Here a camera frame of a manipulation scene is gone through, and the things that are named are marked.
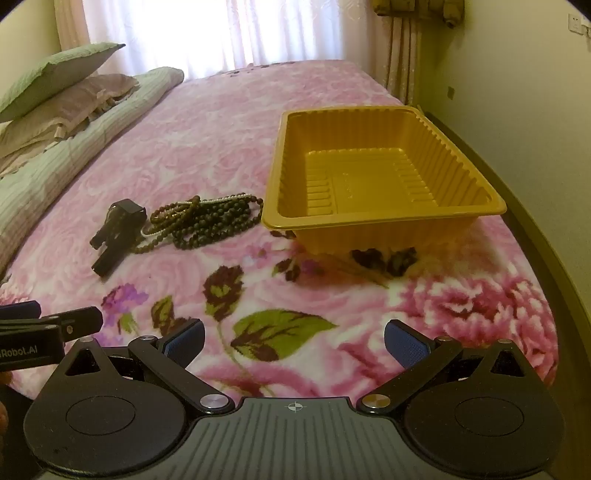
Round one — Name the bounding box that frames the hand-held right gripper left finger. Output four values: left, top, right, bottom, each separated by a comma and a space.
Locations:
64, 318, 235, 415

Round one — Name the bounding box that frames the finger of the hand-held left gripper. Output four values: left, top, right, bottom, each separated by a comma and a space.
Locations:
0, 300, 42, 324
0, 307, 104, 344

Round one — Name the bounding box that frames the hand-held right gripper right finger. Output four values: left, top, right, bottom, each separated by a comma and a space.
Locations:
360, 318, 541, 414

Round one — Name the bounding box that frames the black hair clip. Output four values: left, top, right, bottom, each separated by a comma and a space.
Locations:
90, 198, 147, 278

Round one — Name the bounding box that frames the dark bead necklace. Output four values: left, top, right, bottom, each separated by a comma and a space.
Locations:
173, 194, 264, 252

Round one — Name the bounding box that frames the brown bead necklace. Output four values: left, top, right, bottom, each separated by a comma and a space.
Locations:
131, 195, 204, 254

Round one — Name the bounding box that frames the yellow plastic tray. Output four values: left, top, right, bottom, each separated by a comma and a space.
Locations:
261, 105, 509, 257

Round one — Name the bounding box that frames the green striped quilt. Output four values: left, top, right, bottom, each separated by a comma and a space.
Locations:
0, 67, 185, 273

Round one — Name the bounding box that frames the pink floral blanket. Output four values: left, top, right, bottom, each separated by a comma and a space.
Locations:
0, 59, 559, 402

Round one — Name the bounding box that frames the purple pillow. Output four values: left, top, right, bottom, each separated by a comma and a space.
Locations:
0, 74, 139, 160

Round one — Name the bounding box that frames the green pillow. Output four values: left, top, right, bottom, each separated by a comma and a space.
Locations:
0, 42, 126, 124

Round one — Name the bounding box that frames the patterned beige drape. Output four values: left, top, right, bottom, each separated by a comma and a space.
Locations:
53, 0, 93, 51
379, 9, 423, 108

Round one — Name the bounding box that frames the white sheer curtain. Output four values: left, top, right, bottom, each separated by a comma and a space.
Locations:
83, 0, 393, 77

